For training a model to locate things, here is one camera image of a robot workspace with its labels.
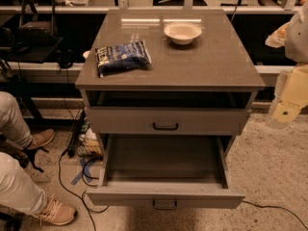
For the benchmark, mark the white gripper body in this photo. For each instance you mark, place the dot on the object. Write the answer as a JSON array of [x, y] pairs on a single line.
[[298, 42]]

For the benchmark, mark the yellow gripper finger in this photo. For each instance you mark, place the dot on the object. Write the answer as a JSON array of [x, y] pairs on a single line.
[[282, 114]]

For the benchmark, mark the grey drawer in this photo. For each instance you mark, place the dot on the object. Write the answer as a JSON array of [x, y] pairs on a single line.
[[164, 172], [176, 121]]

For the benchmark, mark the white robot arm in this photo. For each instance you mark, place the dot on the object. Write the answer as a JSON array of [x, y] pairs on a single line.
[[294, 37]]

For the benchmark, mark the grey drawer cabinet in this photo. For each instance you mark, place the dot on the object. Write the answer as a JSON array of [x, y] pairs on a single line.
[[214, 71]]

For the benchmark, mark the white bowl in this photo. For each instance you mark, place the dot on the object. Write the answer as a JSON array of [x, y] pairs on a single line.
[[182, 33]]

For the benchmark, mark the blue chip bag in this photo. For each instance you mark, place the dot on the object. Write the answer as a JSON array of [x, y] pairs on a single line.
[[128, 56]]

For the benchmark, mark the black headphones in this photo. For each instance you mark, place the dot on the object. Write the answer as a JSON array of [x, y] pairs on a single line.
[[64, 58]]

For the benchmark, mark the tan shoe upper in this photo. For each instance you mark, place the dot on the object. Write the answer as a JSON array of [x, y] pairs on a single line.
[[41, 139]]

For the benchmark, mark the tan sneaker lower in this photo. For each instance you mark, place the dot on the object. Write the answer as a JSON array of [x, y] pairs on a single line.
[[57, 213]]

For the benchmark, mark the black bag on shelf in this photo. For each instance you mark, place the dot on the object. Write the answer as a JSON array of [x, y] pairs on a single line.
[[36, 33]]

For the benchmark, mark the person's upper leg beige trousers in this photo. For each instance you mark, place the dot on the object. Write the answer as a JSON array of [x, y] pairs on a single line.
[[12, 123]]

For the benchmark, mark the person's leg beige trousers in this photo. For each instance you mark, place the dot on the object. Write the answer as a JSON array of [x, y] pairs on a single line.
[[12, 123], [17, 190]]

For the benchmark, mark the person's lower leg beige trousers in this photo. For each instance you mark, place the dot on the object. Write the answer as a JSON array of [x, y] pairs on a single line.
[[17, 190]]

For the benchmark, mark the wire basket with items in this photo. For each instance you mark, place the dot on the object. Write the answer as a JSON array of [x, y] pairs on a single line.
[[81, 140]]

